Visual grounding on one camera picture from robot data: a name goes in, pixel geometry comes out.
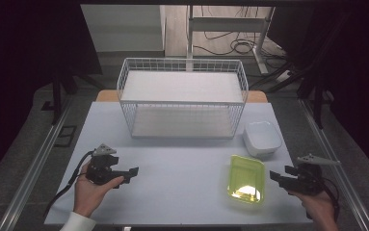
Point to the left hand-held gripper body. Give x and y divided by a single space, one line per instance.
100 170

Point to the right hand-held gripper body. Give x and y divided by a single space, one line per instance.
309 181

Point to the green plastic container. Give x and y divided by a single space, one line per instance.
246 179

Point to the white plastic container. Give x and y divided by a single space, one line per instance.
262 138

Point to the person's right hand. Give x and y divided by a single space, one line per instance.
317 205

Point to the person's left hand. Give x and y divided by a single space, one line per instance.
89 195

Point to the wooden table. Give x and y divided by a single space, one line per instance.
106 96

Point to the black stand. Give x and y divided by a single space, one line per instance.
57 93
317 96

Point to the white power strip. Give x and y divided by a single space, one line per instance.
283 76

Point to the dark curtain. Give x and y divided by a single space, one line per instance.
355 64
21 64

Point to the white cabinet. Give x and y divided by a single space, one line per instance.
124 29

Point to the aluminium rail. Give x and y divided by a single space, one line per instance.
336 150
32 166

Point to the black rectangular floor frame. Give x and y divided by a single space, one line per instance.
65 136

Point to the white desk frame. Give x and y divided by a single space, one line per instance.
227 24

